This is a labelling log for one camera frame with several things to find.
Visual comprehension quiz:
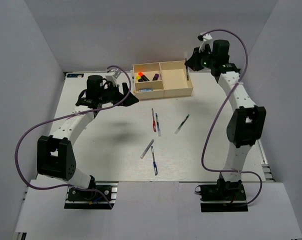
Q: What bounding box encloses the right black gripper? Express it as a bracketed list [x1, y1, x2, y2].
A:
[185, 46, 216, 72]

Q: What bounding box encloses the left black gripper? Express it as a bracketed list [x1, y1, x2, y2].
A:
[98, 82, 139, 107]

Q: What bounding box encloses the table logo sticker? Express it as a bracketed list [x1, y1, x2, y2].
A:
[219, 71, 237, 78]
[66, 73, 84, 78]

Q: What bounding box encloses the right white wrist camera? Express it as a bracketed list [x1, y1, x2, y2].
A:
[197, 32, 213, 53]

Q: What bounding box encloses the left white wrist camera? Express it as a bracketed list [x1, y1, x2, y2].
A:
[105, 68, 121, 87]

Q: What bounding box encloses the black clear pen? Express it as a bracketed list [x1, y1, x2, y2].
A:
[184, 57, 189, 81]

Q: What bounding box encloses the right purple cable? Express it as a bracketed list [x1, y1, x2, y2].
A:
[200, 29, 263, 206]

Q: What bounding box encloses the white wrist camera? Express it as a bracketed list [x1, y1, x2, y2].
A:
[197, 32, 213, 53]
[105, 68, 121, 87]

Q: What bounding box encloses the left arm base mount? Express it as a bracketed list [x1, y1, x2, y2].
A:
[64, 182, 118, 210]

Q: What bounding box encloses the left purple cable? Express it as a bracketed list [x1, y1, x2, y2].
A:
[14, 65, 132, 209]

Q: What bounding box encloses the purple cap highlighter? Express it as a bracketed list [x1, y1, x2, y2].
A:
[152, 73, 159, 81]

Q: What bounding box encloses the right table logo sticker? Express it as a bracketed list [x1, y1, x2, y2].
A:
[219, 71, 237, 78]

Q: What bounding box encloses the blue clear highlighter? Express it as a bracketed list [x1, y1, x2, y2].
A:
[138, 88, 153, 93]

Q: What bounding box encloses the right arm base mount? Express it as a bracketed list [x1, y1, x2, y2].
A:
[194, 184, 249, 213]

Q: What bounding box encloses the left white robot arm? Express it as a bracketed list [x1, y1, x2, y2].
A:
[37, 75, 139, 200]

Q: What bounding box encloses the left table logo sticker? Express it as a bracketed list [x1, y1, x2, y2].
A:
[66, 73, 84, 78]

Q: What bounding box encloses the purple cable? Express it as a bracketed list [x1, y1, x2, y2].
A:
[200, 29, 263, 206]
[14, 65, 132, 209]

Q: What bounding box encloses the blue clear pen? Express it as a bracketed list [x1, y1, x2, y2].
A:
[155, 113, 161, 137]

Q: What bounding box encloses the red pen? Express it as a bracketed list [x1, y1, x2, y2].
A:
[151, 108, 157, 133]

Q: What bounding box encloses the blue grip pen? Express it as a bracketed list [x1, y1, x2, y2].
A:
[151, 145, 158, 176]

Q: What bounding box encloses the purple clear pen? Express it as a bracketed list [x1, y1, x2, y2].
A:
[140, 139, 155, 159]

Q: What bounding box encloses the wooden compartment box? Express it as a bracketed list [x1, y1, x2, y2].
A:
[132, 60, 193, 100]

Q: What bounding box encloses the orange cap highlighter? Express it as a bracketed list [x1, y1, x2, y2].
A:
[138, 72, 150, 82]

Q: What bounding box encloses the green clear pen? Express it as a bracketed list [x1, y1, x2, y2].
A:
[174, 114, 190, 135]

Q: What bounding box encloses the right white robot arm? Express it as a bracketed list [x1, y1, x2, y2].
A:
[185, 34, 267, 200]

